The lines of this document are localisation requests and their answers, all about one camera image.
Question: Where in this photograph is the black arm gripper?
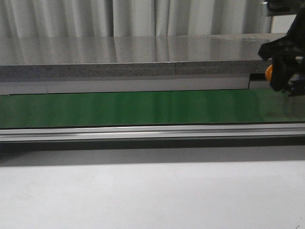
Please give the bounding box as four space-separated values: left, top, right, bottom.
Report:
258 0 305 92

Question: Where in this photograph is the grey speckled stone countertop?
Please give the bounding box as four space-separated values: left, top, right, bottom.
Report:
0 33 282 82

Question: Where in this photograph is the aluminium conveyor front rail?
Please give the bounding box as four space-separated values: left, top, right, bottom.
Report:
0 123 305 143

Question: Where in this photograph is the grey conveyor back rail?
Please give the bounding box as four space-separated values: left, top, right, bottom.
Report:
0 74 270 95

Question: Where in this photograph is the yellow mushroom push button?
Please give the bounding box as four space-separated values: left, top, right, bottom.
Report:
265 64 305 97

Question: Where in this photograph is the white pleated curtain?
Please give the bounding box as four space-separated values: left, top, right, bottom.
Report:
0 0 305 39

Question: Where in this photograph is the green conveyor belt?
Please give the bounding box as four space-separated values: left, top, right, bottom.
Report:
0 89 305 129

